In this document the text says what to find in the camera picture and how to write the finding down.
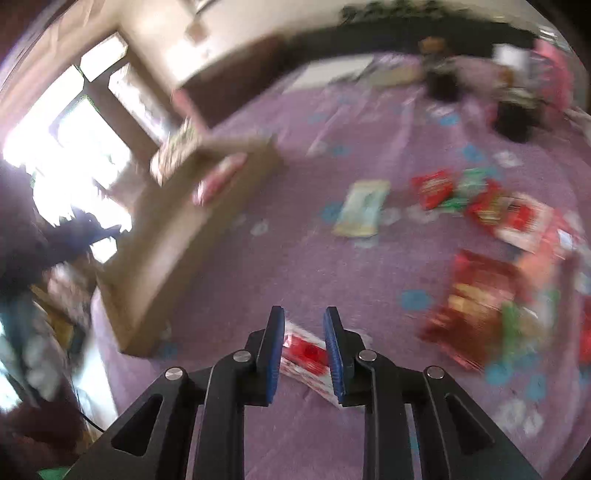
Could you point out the glass jar with pink sleeve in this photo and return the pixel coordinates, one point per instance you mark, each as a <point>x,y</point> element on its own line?
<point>551,76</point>

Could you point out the large red snack bag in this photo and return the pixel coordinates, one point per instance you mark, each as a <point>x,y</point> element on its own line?
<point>475,300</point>

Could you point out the brown cardboard box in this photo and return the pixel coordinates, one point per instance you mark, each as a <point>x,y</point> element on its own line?
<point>175,240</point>

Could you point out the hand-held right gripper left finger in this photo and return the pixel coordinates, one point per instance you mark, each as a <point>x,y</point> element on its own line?
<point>272,355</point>

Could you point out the pale green snack packet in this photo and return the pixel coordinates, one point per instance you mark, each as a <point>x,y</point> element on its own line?
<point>362,207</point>

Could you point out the small red snack packet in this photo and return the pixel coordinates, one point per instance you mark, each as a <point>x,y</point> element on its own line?
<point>487,205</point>
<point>434,187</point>

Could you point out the green and white snack packet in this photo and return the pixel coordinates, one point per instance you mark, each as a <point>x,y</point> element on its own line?
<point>524,323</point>

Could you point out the window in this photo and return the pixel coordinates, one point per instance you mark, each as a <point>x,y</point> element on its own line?
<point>78,134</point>

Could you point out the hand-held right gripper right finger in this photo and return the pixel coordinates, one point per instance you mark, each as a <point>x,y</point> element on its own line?
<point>333,355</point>

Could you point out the purple floral cloth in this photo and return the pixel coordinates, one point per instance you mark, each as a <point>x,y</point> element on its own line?
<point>300,258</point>

